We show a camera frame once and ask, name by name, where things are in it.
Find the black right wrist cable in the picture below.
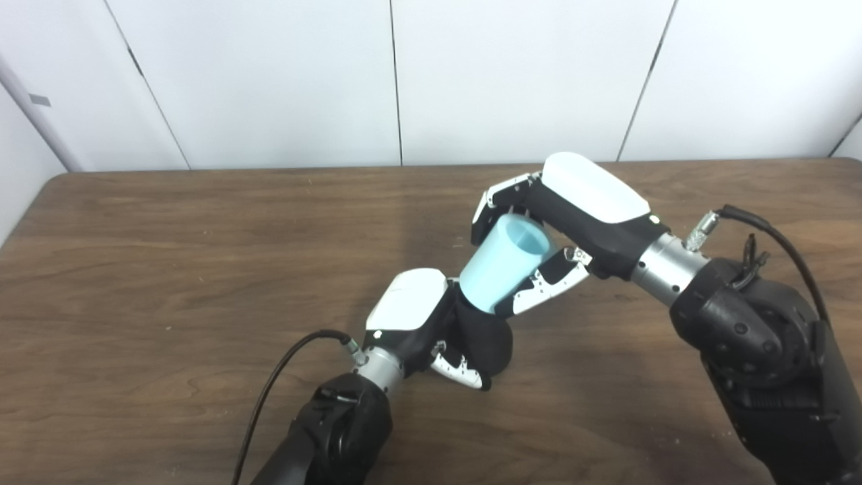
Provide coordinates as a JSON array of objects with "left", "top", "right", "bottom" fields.
[{"left": 686, "top": 205, "right": 830, "bottom": 324}]

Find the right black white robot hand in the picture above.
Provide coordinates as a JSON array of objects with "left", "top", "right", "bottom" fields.
[{"left": 470, "top": 152, "right": 671, "bottom": 317}]

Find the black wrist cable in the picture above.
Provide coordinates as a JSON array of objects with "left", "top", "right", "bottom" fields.
[
  {"left": 231, "top": 329, "right": 368, "bottom": 485},
  {"left": 686, "top": 205, "right": 830, "bottom": 324}
]

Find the light-blue hose piece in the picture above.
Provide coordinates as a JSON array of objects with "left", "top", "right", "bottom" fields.
[{"left": 459, "top": 214, "right": 557, "bottom": 315}]

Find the black flared nozzle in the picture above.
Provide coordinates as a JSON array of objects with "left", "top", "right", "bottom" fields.
[{"left": 441, "top": 283, "right": 514, "bottom": 378}]

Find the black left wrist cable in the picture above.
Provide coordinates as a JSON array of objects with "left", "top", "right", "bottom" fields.
[{"left": 231, "top": 329, "right": 368, "bottom": 485}]

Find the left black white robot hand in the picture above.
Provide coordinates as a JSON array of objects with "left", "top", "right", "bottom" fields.
[{"left": 362, "top": 268, "right": 492, "bottom": 391}]

